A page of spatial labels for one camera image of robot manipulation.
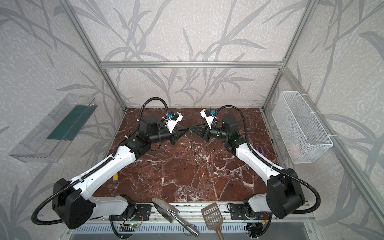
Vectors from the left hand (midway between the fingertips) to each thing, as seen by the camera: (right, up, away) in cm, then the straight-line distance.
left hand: (189, 126), depth 71 cm
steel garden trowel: (-10, -42, +2) cm, 43 cm away
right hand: (+2, +1, +2) cm, 3 cm away
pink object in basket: (+51, -12, +1) cm, 53 cm away
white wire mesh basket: (+48, -5, -11) cm, 49 cm away
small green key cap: (+1, -3, +2) cm, 4 cm away
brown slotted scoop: (+12, -44, 0) cm, 46 cm away
